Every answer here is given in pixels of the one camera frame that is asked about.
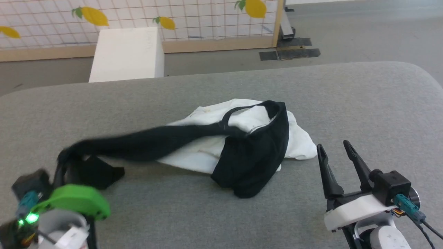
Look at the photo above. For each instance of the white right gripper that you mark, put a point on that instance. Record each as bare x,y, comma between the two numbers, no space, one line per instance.
356,209

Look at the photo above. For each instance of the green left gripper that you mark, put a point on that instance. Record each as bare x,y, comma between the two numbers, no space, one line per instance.
78,202

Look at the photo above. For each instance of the white and black T-shirt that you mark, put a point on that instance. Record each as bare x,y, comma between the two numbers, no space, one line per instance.
256,152

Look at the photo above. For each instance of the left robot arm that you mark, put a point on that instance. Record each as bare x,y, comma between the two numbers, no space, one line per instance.
60,230

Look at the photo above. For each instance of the grey fabric table cover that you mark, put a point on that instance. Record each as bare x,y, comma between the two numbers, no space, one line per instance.
221,214

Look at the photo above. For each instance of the white rectangular box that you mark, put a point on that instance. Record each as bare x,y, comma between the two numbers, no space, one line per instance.
128,55

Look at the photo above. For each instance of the lemon print grid partition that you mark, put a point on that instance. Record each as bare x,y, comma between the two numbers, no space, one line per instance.
138,17

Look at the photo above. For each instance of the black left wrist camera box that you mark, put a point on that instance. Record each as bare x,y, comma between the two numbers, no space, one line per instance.
29,183

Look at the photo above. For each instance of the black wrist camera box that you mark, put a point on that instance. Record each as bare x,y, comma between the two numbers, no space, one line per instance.
391,185
29,183

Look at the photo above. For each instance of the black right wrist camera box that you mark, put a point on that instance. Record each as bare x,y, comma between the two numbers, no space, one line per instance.
391,185

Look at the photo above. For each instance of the metal post base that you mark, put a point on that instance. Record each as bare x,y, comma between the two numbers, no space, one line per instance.
287,26

